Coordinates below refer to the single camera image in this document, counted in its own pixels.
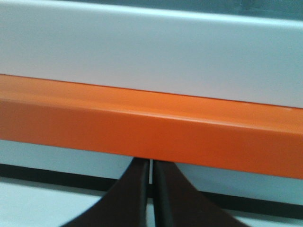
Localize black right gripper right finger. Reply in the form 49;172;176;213
153;160;244;227

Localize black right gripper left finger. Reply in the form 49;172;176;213
64;158;150;227

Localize orange sash handle bar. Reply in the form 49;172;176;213
0;75;303;179

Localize white framed glass sash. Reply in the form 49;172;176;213
0;0;303;181

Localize white base cabinet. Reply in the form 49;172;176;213
0;175;303;227

